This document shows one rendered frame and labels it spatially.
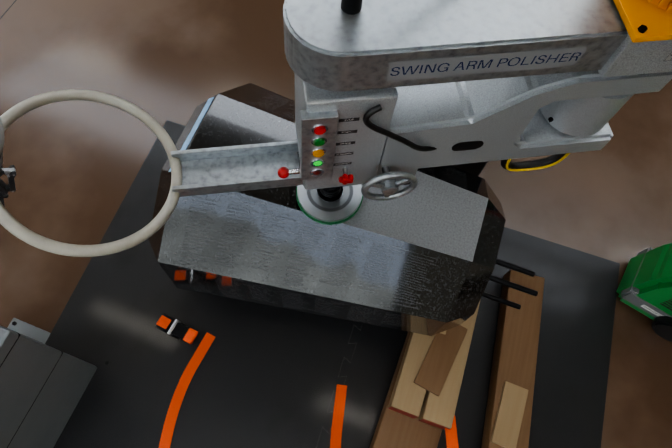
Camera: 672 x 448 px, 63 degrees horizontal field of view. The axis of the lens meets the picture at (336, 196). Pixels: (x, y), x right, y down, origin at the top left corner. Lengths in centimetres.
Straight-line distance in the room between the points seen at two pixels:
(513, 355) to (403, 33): 179
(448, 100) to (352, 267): 73
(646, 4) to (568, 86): 22
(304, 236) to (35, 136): 179
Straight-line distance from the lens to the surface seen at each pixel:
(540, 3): 122
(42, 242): 149
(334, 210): 176
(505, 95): 136
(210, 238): 196
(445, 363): 237
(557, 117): 159
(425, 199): 189
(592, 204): 314
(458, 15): 114
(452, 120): 136
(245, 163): 162
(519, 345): 262
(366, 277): 188
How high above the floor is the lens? 252
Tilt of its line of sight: 65 degrees down
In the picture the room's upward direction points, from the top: 8 degrees clockwise
